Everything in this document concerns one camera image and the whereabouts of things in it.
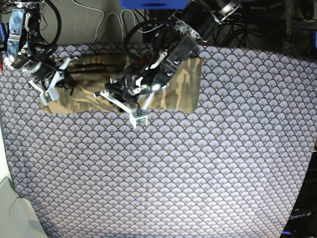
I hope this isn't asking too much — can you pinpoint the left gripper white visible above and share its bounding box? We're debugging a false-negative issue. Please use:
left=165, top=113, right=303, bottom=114
left=93, top=78, right=170, bottom=128

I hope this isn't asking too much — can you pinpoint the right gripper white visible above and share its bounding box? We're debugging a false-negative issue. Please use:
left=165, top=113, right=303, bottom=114
left=27, top=57, right=78, bottom=103

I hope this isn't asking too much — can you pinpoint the camouflage T-shirt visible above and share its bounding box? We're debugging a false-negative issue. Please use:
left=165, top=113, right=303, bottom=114
left=41, top=54, right=203, bottom=114

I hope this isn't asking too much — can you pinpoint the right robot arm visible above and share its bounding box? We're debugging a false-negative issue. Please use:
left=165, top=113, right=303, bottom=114
left=4, top=0, right=75, bottom=105

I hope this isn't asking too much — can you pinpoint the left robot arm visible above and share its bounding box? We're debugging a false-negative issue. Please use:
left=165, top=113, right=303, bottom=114
left=93, top=0, right=241, bottom=126

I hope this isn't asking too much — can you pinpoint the purple fan-pattern tablecloth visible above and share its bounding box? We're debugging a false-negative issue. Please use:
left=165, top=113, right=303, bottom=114
left=0, top=46, right=317, bottom=238

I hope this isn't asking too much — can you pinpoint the black OpenArm box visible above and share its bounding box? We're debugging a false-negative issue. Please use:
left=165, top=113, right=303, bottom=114
left=281, top=152, right=317, bottom=238

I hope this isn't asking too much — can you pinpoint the white cable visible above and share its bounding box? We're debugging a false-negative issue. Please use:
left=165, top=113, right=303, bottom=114
left=74, top=0, right=164, bottom=43

